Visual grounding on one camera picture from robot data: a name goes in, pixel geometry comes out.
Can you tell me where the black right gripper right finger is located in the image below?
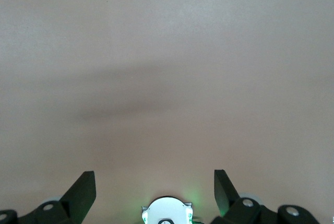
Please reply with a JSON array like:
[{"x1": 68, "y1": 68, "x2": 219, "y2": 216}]
[{"x1": 213, "y1": 169, "x2": 321, "y2": 224}]

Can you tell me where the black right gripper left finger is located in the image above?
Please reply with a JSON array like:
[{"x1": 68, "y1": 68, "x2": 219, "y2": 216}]
[{"x1": 0, "y1": 171, "x2": 96, "y2": 224}]

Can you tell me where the brown table mat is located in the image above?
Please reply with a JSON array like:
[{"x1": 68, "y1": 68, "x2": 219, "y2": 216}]
[{"x1": 0, "y1": 0, "x2": 334, "y2": 224}]

